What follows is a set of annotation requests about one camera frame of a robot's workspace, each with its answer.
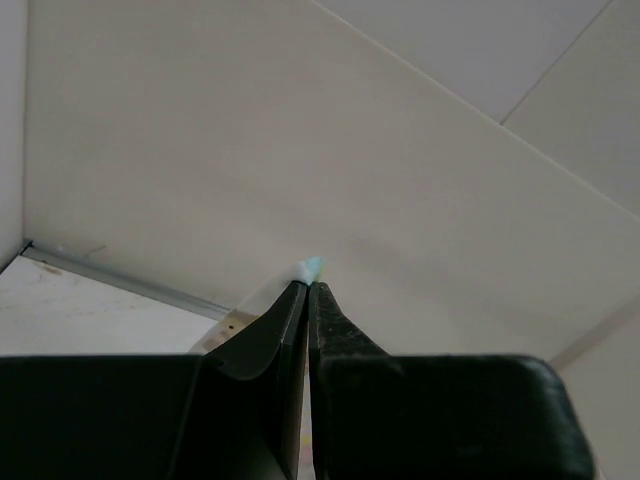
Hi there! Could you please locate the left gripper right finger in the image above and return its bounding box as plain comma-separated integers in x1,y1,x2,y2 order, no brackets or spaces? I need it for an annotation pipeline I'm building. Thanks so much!
308,283,594,479

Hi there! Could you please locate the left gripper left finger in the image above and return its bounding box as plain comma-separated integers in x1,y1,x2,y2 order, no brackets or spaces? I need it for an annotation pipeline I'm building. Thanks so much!
1,282,306,479

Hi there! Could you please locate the patterned cloth placemat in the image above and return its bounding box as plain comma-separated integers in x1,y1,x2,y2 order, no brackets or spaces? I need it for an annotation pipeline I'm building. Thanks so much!
189,257,324,355

